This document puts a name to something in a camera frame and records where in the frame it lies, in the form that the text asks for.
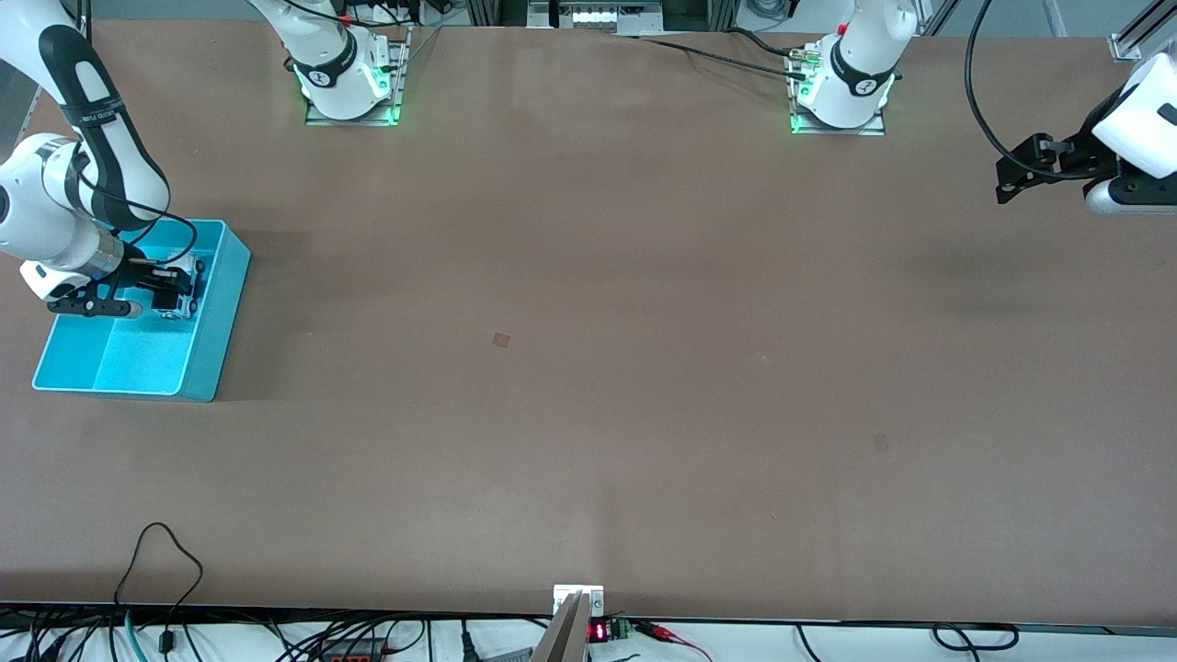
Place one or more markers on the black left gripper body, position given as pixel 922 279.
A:
pixel 1081 156

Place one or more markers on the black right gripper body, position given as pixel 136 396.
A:
pixel 141 269

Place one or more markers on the white jeep toy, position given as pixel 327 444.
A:
pixel 196 276

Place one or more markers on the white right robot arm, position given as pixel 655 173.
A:
pixel 28 211

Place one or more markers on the cyan plastic bin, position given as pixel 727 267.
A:
pixel 138 359

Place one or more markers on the aluminium profile bar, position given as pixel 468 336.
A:
pixel 938 17

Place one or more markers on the orange black power strip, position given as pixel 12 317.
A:
pixel 354 656

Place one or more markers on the grey metal pole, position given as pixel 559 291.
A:
pixel 563 639

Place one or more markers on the red digit display module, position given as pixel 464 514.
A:
pixel 598 632

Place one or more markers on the green terminal connector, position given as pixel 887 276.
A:
pixel 622 628

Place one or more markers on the red clip lead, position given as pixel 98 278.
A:
pixel 664 633

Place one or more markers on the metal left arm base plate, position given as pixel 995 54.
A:
pixel 864 131

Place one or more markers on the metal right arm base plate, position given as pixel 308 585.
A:
pixel 349 120

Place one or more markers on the aluminium frame rack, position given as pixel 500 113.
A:
pixel 602 14

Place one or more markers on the white mount bracket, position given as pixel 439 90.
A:
pixel 563 593

